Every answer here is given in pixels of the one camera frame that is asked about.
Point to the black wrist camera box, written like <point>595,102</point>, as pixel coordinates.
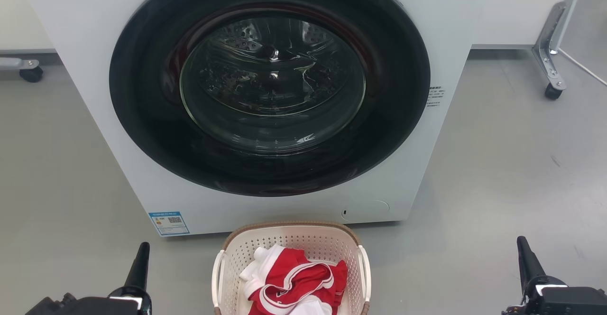
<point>90,307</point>
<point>574,301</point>

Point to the blue energy label sticker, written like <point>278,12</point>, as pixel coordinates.
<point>169,223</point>

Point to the grey wheeled frame leg right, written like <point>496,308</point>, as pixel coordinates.
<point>550,68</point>

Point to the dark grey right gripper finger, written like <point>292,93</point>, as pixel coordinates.
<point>528,263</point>

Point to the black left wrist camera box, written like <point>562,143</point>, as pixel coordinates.
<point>90,307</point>

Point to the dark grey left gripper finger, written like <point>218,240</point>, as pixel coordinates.
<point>138,267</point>

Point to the black round washer door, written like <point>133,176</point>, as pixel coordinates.
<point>142,92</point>

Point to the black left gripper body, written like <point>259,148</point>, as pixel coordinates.
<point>137,301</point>

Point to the red and white garment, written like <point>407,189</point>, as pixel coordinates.
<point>284,272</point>

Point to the grey caster with metal bracket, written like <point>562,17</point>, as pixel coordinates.
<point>31,72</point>

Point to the round white filter cover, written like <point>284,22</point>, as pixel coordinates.
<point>365,210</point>

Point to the small black text warning sticker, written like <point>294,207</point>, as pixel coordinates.
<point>435,97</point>

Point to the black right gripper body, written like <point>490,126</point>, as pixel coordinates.
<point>540,286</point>

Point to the white front-load washing machine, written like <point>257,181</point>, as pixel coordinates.
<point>95,115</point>

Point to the grey framed partition panel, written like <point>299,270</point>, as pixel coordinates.
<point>585,25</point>

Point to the cream perforated laundry basket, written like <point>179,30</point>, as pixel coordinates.
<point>237,258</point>

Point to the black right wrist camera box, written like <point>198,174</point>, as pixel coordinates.
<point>574,301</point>

